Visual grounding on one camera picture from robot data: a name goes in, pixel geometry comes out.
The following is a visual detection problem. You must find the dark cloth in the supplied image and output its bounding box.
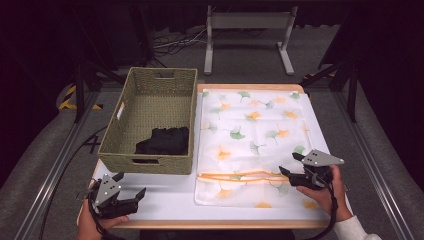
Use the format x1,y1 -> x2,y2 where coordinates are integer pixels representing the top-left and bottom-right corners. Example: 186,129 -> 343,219
134,126 -> 190,156

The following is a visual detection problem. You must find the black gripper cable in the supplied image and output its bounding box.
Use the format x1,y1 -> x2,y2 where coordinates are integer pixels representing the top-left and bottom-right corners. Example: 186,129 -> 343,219
308,173 -> 340,240
86,194 -> 113,240

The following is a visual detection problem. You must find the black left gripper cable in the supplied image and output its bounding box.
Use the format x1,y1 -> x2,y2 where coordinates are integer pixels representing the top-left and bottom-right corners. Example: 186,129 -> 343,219
86,194 -> 113,240

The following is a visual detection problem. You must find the white table board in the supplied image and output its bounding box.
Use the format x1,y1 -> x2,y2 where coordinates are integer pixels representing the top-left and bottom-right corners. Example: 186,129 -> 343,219
79,90 -> 352,223

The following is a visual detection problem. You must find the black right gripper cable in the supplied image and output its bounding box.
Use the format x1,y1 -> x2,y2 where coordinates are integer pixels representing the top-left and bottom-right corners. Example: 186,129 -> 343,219
308,173 -> 340,240

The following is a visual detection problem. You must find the bundle of floor cables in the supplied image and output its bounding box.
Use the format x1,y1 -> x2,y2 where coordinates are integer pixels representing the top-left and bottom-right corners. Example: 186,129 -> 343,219
152,27 -> 208,57

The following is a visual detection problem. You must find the person's right hand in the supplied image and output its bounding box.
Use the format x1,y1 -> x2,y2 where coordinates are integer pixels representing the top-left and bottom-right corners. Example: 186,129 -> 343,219
295,164 -> 354,223

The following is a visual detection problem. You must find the aluminium rail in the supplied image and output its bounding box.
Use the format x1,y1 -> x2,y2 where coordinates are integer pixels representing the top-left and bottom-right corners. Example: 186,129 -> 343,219
332,89 -> 415,240
14,89 -> 102,240

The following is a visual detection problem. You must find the green woven basket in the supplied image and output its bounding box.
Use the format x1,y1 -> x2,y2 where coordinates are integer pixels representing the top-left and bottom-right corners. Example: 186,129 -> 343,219
97,66 -> 199,176

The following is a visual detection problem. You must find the white leaf print laundry bag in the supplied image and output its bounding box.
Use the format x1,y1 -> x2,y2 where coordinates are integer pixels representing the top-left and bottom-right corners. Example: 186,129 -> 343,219
194,88 -> 316,210

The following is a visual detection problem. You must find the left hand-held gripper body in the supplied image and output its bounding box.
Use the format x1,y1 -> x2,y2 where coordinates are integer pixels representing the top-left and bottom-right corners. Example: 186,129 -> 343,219
88,172 -> 139,220

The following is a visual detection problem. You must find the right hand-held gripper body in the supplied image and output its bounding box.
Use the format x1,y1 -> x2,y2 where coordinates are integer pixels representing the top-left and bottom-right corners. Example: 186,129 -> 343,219
288,148 -> 345,191

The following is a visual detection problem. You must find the black floor cable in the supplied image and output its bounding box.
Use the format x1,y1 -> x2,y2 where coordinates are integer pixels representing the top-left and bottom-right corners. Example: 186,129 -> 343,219
39,124 -> 110,240

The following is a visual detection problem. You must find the white metal stand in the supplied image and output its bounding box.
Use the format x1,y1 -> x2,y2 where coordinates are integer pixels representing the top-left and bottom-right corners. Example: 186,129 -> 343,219
203,4 -> 299,76

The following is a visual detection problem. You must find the black metal stand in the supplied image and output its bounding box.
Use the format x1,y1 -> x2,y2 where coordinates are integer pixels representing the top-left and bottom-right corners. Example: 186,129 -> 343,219
300,60 -> 360,123
71,61 -> 127,124

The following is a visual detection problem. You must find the person's left hand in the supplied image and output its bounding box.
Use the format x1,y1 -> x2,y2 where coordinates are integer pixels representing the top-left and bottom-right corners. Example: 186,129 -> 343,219
76,198 -> 130,240

